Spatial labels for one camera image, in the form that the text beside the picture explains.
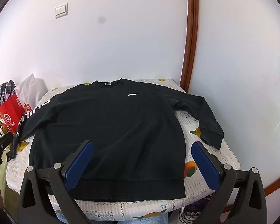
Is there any white paper bag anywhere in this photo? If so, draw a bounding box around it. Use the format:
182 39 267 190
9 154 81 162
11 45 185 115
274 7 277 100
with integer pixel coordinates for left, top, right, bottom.
15 73 48 115

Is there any brown wooden baseboard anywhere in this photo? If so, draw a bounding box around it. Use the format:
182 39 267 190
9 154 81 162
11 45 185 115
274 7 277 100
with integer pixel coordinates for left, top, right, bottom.
264 161 280 196

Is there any grey plaid cloth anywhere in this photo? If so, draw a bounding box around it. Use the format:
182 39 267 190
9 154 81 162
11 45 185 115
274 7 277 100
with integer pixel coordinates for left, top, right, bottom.
0 80 20 104

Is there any red paper bag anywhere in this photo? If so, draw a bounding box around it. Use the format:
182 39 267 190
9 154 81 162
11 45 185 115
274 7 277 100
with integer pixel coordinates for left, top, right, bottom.
0 93 26 133

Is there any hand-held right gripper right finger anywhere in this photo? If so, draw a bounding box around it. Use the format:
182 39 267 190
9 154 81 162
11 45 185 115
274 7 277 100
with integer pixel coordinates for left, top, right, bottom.
191 141 267 224

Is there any black cable bundle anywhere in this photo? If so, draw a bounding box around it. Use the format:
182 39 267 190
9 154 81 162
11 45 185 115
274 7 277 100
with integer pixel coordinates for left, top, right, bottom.
178 197 216 224

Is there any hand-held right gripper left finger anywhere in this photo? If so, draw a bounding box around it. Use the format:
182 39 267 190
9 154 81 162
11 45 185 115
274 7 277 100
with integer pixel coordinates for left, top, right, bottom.
17 140 95 224

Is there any fruit printed tablecloth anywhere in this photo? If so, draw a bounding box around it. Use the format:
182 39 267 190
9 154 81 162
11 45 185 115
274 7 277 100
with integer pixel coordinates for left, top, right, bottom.
5 78 242 222

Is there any brown wooden door frame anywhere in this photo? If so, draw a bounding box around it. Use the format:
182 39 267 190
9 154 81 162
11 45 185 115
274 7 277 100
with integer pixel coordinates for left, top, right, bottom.
179 0 199 94

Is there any black sweatshirt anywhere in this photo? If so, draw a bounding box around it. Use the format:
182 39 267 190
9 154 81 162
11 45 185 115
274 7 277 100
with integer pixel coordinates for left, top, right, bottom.
7 77 224 202

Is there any white light switch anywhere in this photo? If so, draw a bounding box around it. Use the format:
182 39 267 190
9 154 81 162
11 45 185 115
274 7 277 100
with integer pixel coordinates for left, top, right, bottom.
54 3 69 19

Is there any green blanket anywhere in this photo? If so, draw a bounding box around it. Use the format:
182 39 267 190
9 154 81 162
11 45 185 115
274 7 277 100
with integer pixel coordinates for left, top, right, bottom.
0 161 10 206

